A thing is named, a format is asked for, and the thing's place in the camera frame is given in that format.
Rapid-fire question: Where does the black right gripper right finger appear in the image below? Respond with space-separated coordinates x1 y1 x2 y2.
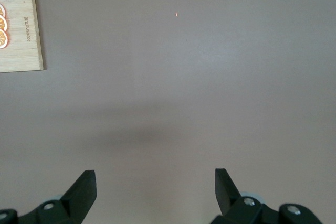
211 168 322 224

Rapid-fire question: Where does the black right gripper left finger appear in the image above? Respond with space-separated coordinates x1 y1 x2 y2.
0 170 97 224

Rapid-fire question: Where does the brown table mat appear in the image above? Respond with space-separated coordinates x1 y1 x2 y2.
0 0 336 224

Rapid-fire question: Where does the toy orange slice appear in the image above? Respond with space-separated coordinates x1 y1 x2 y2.
0 28 10 50

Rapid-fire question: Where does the bamboo cutting board metal handle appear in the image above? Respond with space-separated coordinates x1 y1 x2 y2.
0 0 44 73

